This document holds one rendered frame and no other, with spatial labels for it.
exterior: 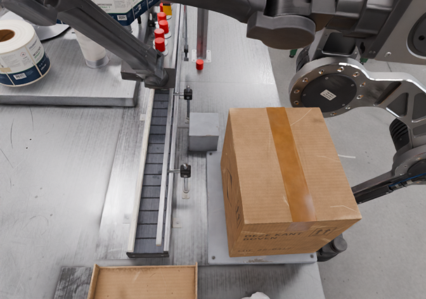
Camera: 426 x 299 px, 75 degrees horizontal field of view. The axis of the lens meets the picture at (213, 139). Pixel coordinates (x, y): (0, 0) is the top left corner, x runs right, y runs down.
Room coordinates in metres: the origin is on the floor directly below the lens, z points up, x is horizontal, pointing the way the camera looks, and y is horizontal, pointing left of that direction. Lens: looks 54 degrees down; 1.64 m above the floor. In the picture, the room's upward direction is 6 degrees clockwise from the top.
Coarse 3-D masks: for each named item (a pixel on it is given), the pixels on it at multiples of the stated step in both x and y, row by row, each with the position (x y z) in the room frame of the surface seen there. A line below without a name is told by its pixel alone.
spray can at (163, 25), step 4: (164, 20) 0.89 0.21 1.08; (160, 24) 0.87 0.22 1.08; (164, 24) 0.87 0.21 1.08; (168, 24) 0.88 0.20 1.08; (160, 28) 0.87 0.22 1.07; (164, 28) 0.87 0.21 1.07; (168, 28) 0.88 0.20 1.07; (164, 32) 0.87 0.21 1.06; (168, 32) 0.88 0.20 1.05; (168, 36) 0.87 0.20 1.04; (168, 40) 0.86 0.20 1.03; (168, 44) 0.86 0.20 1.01; (168, 48) 0.86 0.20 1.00; (172, 52) 0.89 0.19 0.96
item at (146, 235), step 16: (176, 64) 0.92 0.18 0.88; (160, 96) 0.72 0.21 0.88; (160, 112) 0.65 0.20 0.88; (160, 128) 0.58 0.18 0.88; (160, 144) 0.51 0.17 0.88; (160, 160) 0.45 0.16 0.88; (144, 176) 0.39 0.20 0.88; (160, 176) 0.39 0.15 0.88; (144, 192) 0.34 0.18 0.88; (144, 208) 0.29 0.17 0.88; (144, 224) 0.24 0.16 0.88; (144, 240) 0.20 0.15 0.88
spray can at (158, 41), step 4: (156, 40) 0.78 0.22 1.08; (160, 40) 0.78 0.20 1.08; (164, 40) 0.79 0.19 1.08; (156, 44) 0.77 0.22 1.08; (160, 44) 0.76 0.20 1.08; (164, 44) 0.78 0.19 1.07; (156, 48) 0.77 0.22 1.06; (160, 48) 0.76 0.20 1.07; (164, 48) 0.77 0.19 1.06; (164, 52) 0.77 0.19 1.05; (168, 52) 0.78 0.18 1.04; (168, 56) 0.78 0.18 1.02; (164, 60) 0.76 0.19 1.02; (168, 60) 0.77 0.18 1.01; (164, 64) 0.76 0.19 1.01; (168, 64) 0.77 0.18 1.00
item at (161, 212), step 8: (176, 16) 1.13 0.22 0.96; (176, 24) 1.07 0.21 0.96; (176, 32) 1.01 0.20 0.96; (176, 40) 0.96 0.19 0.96; (176, 48) 0.92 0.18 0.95; (168, 104) 0.62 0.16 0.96; (168, 112) 0.58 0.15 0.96; (168, 120) 0.55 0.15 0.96; (168, 128) 0.52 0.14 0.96; (168, 136) 0.49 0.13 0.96; (168, 144) 0.46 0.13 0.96; (168, 152) 0.43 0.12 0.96; (160, 192) 0.31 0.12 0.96; (160, 200) 0.28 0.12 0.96; (160, 208) 0.26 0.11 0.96; (160, 216) 0.24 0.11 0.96; (160, 224) 0.22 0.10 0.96; (160, 232) 0.20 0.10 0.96; (160, 240) 0.18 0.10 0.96
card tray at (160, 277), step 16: (96, 272) 0.12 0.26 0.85; (112, 272) 0.12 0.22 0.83; (128, 272) 0.13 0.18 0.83; (144, 272) 0.13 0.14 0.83; (160, 272) 0.14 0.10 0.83; (176, 272) 0.14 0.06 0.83; (192, 272) 0.14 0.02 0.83; (96, 288) 0.08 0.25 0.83; (112, 288) 0.09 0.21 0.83; (128, 288) 0.09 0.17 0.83; (144, 288) 0.10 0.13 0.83; (160, 288) 0.10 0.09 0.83; (176, 288) 0.10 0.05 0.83; (192, 288) 0.11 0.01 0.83
